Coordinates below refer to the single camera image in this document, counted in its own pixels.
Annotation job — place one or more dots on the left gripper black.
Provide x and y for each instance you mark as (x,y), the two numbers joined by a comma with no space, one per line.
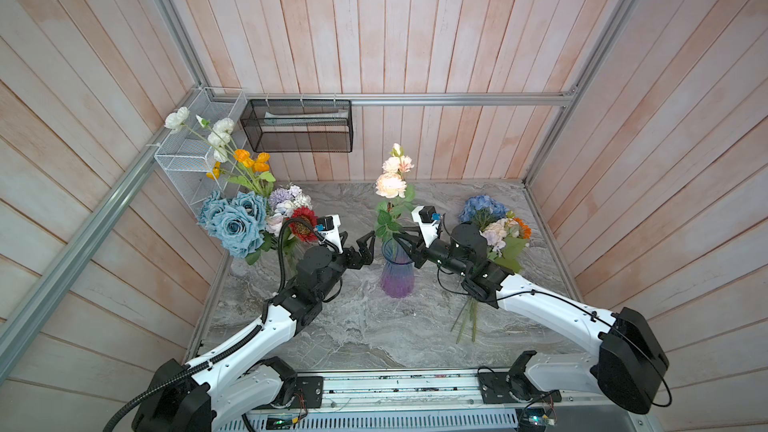
(356,262)

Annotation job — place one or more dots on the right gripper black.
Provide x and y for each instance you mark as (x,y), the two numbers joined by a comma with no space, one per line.
(415,252)

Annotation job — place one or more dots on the blue purple glass vase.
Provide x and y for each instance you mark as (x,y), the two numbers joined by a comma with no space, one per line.
(397,278)

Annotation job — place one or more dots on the red flower stem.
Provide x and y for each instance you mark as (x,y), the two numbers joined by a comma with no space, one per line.
(304,221)

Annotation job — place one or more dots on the peach pink rose stem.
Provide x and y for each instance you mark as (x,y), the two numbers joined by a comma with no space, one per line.
(397,195)

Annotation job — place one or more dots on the pink lilac mixed bouquet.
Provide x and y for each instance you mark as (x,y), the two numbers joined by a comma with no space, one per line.
(282,203)

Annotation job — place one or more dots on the teal blue rose bunch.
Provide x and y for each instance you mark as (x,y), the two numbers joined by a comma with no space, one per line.
(238,223)

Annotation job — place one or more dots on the yellow orange flower stem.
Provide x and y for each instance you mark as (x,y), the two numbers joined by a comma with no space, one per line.
(244,169)

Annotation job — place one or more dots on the white flower stem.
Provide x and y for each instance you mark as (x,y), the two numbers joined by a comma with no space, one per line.
(217,136)

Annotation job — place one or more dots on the clear grey glass vase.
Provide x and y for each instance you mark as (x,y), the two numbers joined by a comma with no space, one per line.
(292,252)

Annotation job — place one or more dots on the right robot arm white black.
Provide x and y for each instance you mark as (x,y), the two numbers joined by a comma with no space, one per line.
(621,359)

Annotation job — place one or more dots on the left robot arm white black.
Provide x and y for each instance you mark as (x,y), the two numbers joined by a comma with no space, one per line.
(241,373)

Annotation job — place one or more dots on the blue hydrangea stem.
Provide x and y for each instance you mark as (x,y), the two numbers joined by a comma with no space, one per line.
(482,210)

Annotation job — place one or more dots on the pink hydrangea bouquet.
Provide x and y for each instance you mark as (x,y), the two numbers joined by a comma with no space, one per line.
(503,245)

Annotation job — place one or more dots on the electronics board with leds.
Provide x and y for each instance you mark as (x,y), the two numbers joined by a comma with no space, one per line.
(533,420)

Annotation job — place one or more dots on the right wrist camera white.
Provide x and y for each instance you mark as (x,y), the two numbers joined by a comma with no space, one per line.
(428,222)

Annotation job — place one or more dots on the black mesh wall basket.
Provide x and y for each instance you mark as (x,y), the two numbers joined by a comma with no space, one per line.
(299,125)

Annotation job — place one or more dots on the horizontal aluminium frame bar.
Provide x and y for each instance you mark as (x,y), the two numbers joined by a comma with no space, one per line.
(551,99)

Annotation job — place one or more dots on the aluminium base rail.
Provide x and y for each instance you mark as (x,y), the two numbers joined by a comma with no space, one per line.
(433,400)

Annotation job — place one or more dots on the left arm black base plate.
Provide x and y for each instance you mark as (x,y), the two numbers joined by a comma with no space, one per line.
(303,392)

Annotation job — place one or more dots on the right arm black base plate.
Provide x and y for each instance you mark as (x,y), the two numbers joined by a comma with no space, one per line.
(506,388)

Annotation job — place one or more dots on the white wire shelf rack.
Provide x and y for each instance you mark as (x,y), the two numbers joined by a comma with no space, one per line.
(184,158)

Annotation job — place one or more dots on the left aluminium frame bar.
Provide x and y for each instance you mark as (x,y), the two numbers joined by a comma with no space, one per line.
(104,273)

